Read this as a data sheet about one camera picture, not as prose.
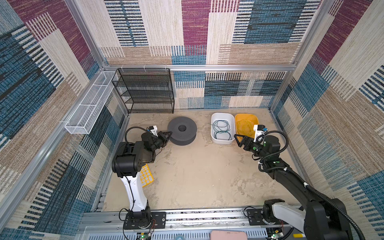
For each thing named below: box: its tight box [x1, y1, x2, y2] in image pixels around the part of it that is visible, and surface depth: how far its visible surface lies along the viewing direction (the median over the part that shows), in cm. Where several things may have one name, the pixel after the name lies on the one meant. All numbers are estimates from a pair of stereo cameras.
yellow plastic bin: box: [235, 113, 259, 142], surface depth 111 cm
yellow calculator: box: [140, 163, 155, 188], surface depth 89 cm
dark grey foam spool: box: [167, 116, 198, 146], surface depth 103 cm
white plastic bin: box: [210, 112, 236, 145], surface depth 109 cm
